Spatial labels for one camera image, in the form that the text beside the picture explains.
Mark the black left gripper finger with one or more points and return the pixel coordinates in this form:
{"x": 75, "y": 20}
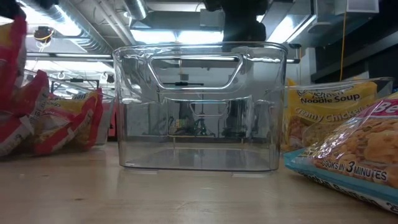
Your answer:
{"x": 12, "y": 8}

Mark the clear plastic bin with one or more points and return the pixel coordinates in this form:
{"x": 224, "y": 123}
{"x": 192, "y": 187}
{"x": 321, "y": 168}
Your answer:
{"x": 140, "y": 77}
{"x": 105, "y": 124}
{"x": 384, "y": 85}

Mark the blue beef ramen pack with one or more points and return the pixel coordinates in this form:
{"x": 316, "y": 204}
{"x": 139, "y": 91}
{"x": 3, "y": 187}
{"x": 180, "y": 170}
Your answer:
{"x": 367, "y": 146}

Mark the grey ceiling box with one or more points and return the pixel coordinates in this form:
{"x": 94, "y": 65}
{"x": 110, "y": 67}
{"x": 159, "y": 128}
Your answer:
{"x": 211, "y": 17}

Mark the small grey hanging box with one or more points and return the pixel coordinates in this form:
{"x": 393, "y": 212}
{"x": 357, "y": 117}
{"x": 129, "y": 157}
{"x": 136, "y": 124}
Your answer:
{"x": 184, "y": 76}

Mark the bright ceiling light panel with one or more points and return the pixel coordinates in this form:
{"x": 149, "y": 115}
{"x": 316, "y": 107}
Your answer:
{"x": 155, "y": 35}

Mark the white ceiling unit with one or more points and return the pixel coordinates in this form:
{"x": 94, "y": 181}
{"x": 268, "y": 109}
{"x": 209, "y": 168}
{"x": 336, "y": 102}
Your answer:
{"x": 362, "y": 5}

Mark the large corrugated air duct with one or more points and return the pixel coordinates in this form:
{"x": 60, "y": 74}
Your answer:
{"x": 77, "y": 28}

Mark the silver round air duct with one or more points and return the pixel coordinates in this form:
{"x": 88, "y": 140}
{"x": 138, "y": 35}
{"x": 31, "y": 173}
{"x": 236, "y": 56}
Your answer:
{"x": 136, "y": 7}

